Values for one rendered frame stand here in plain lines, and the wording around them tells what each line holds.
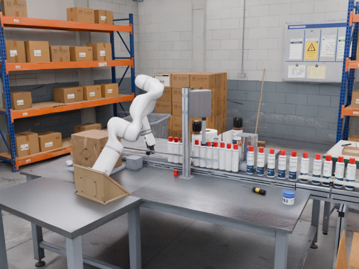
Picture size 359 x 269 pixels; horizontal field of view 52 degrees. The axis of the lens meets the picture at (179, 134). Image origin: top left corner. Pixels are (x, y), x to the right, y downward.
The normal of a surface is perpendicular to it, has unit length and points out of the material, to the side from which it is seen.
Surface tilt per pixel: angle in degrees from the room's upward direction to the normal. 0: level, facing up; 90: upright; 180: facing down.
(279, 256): 90
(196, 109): 90
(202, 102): 90
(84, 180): 90
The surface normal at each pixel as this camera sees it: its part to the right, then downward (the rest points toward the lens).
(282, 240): -0.47, 0.19
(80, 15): 0.77, 0.14
